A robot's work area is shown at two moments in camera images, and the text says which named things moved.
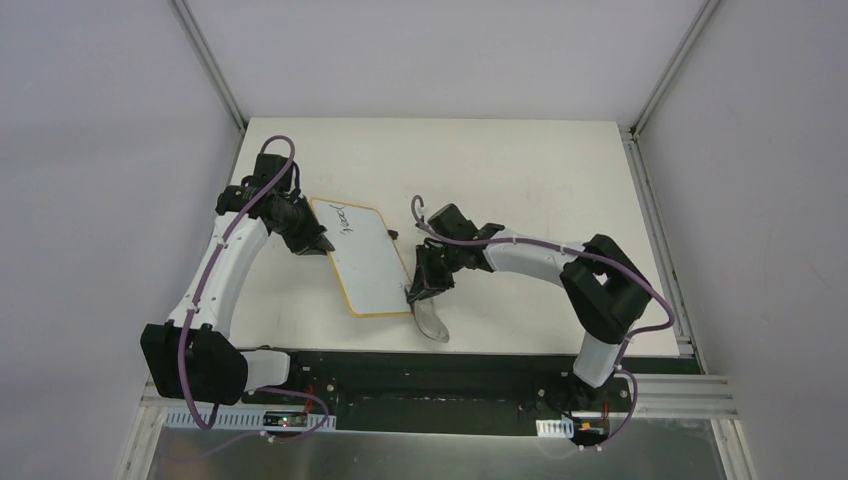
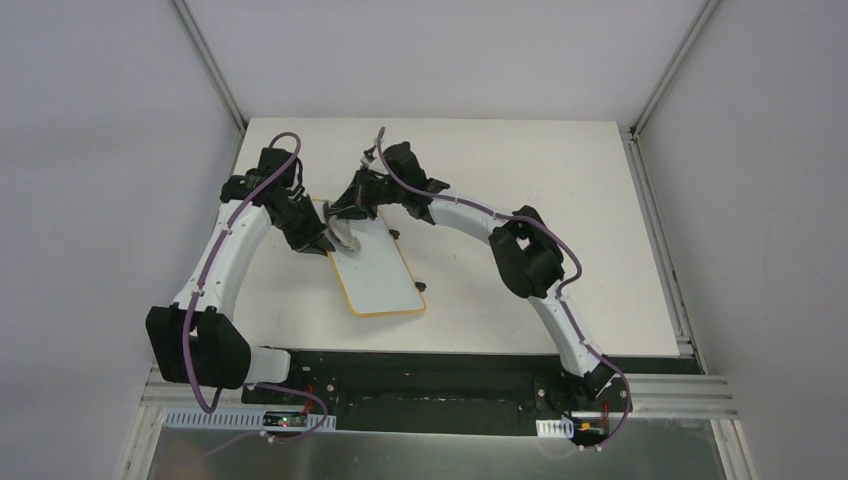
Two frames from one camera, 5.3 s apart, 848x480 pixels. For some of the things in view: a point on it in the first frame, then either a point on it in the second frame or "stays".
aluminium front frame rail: [696, 397] stays
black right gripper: [432, 271] -> [357, 201]
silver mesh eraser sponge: [428, 319] -> [342, 231]
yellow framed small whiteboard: [365, 260] stays
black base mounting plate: [465, 391] stays
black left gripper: [307, 235] stays
